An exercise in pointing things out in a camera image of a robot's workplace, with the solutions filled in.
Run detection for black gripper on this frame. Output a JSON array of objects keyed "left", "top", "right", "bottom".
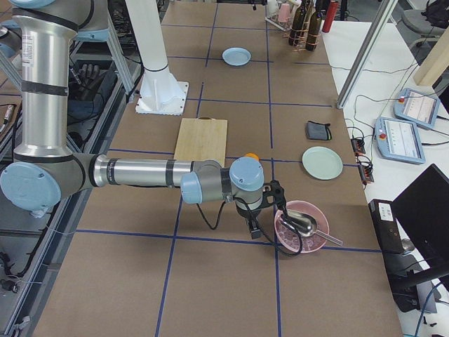
[{"left": 236, "top": 203, "right": 262, "bottom": 239}]

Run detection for light blue plate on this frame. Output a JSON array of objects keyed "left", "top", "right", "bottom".
[{"left": 222, "top": 47, "right": 252, "bottom": 67}]

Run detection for light green plate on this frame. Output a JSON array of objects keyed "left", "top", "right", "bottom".
[{"left": 302, "top": 146, "right": 343, "bottom": 180}]

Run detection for pink bowl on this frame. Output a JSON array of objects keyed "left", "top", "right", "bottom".
[{"left": 274, "top": 200, "right": 329, "bottom": 253}]

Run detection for clear ice cubes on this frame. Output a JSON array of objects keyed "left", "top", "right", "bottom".
[{"left": 275, "top": 218, "right": 326, "bottom": 253}]

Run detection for metal ice scoop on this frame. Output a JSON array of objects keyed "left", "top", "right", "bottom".
[{"left": 281, "top": 210, "right": 343, "bottom": 246}]

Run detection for orange mandarin fruit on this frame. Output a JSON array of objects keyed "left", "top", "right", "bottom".
[{"left": 245, "top": 152, "right": 260, "bottom": 161}]

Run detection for bamboo cutting board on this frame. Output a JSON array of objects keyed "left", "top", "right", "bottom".
[{"left": 174, "top": 118, "right": 228, "bottom": 166}]

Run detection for folded grey cloth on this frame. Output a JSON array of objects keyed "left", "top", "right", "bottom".
[{"left": 306, "top": 121, "right": 332, "bottom": 140}]

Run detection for black computer box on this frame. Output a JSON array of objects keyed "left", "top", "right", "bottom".
[{"left": 368, "top": 199, "right": 403, "bottom": 254}]

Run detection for teach pendant near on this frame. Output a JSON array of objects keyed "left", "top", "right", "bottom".
[{"left": 375, "top": 117, "right": 426, "bottom": 164}]

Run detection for teach pendant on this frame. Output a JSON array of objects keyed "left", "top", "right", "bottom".
[
  {"left": 394, "top": 88, "right": 441, "bottom": 130},
  {"left": 375, "top": 117, "right": 426, "bottom": 164}
]

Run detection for black monitor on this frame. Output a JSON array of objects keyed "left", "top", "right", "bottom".
[{"left": 391, "top": 163, "right": 449, "bottom": 292}]

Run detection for teach pendant far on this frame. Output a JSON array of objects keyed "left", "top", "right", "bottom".
[{"left": 394, "top": 88, "right": 441, "bottom": 130}]

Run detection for pink cup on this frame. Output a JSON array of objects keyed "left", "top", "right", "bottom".
[{"left": 278, "top": 3, "right": 290, "bottom": 23}]

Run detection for red bottle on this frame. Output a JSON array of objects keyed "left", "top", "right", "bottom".
[{"left": 321, "top": 0, "right": 339, "bottom": 33}]

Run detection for copper wire bottle rack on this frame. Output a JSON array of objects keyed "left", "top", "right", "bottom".
[{"left": 294, "top": 1, "right": 322, "bottom": 50}]

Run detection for white wire cup rack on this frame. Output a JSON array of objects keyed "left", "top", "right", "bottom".
[{"left": 265, "top": 0, "right": 292, "bottom": 32}]

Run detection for aluminium frame post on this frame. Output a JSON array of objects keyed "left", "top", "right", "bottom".
[{"left": 336, "top": 0, "right": 398, "bottom": 110}]

